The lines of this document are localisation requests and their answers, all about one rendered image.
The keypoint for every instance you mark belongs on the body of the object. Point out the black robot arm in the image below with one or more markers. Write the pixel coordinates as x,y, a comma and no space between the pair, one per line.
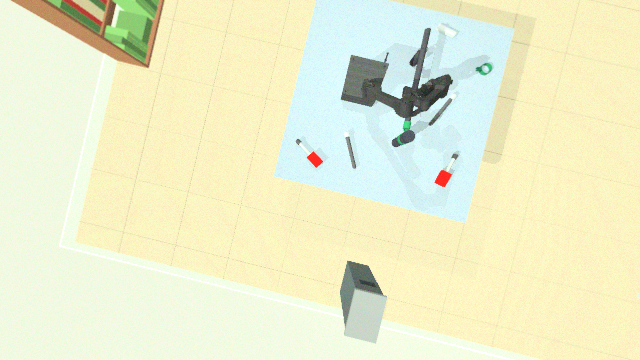
435,88

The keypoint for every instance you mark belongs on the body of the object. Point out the white cylinder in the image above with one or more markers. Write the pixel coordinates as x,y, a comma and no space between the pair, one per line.
446,31

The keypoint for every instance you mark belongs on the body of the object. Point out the green cup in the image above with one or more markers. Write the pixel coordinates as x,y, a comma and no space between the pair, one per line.
406,126

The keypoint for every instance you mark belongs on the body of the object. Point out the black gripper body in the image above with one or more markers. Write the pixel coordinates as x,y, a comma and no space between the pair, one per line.
407,91

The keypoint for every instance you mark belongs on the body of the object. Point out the green circular band with small tabs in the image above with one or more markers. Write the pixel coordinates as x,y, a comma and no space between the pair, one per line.
480,69

